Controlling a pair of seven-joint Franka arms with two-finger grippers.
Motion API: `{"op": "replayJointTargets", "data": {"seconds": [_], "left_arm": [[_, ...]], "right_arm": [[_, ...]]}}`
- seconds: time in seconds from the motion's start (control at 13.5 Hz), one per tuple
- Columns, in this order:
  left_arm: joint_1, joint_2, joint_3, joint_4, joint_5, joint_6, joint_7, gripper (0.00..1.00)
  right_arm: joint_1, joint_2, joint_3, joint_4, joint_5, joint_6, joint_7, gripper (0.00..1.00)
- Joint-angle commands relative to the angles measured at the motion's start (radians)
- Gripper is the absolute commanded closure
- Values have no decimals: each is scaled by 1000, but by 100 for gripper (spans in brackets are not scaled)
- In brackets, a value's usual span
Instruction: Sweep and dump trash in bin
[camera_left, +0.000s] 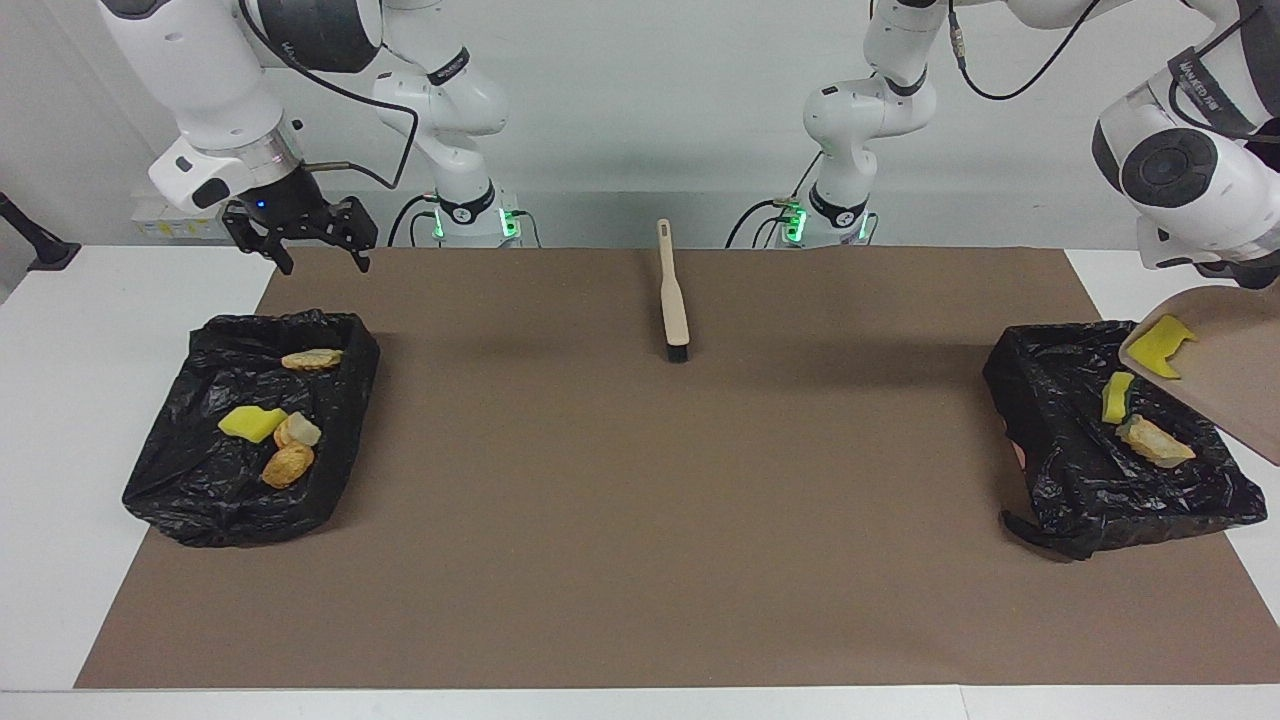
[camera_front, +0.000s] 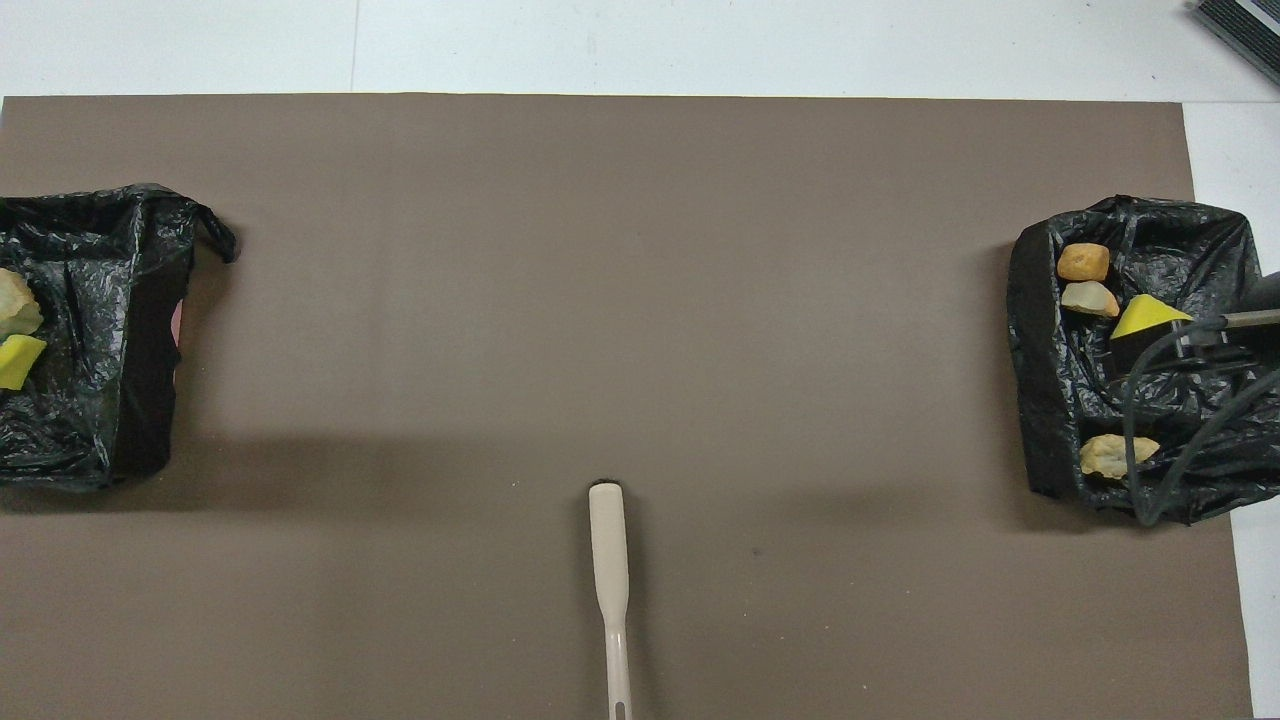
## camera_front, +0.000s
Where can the pale bread chunk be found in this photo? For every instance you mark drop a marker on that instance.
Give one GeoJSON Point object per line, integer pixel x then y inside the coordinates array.
{"type": "Point", "coordinates": [1088, 298]}

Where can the striped croissant piece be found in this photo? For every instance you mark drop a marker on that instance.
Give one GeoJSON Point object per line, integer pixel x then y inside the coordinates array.
{"type": "Point", "coordinates": [15, 305]}

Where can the brown bread roll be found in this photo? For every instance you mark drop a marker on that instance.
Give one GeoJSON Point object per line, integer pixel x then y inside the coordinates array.
{"type": "Point", "coordinates": [1083, 262]}

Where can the black bag-lined bin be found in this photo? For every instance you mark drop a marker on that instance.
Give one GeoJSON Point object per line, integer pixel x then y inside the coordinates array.
{"type": "Point", "coordinates": [90, 400]}
{"type": "Point", "coordinates": [1060, 400]}

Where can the brown table mat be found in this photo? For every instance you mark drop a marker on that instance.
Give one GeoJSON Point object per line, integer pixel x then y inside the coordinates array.
{"type": "Point", "coordinates": [600, 300]}

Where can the dark ribbed panel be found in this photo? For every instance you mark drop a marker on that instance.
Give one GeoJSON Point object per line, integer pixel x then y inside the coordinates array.
{"type": "Point", "coordinates": [1245, 25]}

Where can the flat tan bread piece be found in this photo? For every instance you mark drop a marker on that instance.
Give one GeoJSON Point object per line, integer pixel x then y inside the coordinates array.
{"type": "Point", "coordinates": [1105, 455]}

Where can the beige hand brush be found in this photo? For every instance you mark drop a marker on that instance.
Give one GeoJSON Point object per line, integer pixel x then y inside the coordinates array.
{"type": "Point", "coordinates": [608, 540]}

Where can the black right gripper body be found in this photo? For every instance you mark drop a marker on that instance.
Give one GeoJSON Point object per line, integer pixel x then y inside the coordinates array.
{"type": "Point", "coordinates": [1262, 300]}

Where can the yellow sponge piece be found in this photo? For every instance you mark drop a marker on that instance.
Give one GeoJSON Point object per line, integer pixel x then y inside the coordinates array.
{"type": "Point", "coordinates": [18, 358]}
{"type": "Point", "coordinates": [1145, 315]}

